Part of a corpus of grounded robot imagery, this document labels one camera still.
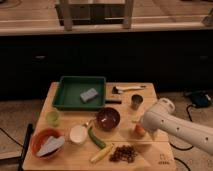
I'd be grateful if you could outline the orange red apple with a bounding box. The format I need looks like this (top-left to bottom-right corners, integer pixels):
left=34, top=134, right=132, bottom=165
left=134, top=123, right=146, bottom=137

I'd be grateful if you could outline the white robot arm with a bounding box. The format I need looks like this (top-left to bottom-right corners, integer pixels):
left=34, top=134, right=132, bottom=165
left=140, top=98, right=213, bottom=155

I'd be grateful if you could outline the metal cup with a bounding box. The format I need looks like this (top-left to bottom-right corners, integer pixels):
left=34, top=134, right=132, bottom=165
left=131, top=94, right=143, bottom=110

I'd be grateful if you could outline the white paper cup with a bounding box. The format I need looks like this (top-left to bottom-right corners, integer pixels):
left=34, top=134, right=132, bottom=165
left=69, top=125, right=87, bottom=144

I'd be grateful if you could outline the green plastic cup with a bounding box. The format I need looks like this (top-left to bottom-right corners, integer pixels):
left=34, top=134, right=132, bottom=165
left=46, top=111, right=59, bottom=127

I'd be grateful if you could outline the bunch of dark grapes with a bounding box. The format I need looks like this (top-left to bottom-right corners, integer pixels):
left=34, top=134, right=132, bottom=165
left=109, top=145, right=137, bottom=163

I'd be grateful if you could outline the dark red bowl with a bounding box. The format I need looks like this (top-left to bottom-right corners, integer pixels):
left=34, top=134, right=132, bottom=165
left=96, top=107, right=120, bottom=131

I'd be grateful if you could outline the yellow corn cob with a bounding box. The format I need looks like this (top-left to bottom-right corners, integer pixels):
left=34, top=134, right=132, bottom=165
left=90, top=144, right=114, bottom=163

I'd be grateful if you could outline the dark blue object on floor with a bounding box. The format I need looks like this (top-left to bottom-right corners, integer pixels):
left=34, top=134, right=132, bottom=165
left=191, top=92, right=212, bottom=108

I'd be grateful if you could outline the black marker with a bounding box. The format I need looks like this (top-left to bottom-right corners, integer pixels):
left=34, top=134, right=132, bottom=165
left=105, top=100, right=122, bottom=104

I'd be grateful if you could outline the green cucumber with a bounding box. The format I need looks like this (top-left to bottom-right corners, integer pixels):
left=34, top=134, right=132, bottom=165
left=88, top=127, right=106, bottom=149

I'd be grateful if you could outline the metal spoon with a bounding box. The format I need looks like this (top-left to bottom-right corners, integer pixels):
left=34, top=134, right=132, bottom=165
left=83, top=119, right=96, bottom=128

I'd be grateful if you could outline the grey blue sponge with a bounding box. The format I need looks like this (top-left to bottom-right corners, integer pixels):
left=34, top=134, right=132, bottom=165
left=80, top=88, right=98, bottom=103

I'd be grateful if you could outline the green plastic tray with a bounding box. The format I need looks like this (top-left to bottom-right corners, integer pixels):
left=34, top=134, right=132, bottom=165
left=52, top=76, right=106, bottom=111

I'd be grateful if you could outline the grey folded cloth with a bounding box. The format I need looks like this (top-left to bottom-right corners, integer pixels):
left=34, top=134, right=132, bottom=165
left=36, top=136, right=65, bottom=157

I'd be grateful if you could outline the orange bowl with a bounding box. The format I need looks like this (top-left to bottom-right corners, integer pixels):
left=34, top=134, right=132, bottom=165
left=30, top=128, right=63, bottom=160

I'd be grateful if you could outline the black cable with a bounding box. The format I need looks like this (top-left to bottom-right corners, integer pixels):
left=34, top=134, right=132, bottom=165
left=169, top=103, right=198, bottom=152

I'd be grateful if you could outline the brush with pale handle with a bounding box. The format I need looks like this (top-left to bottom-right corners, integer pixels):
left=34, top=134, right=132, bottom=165
left=112, top=86, right=146, bottom=94

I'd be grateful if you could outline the black chair frame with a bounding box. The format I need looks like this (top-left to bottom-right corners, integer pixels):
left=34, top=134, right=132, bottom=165
left=0, top=124, right=34, bottom=171

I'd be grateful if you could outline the wooden stool frame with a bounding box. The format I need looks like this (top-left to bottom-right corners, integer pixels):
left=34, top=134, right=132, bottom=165
left=55, top=0, right=134, bottom=31

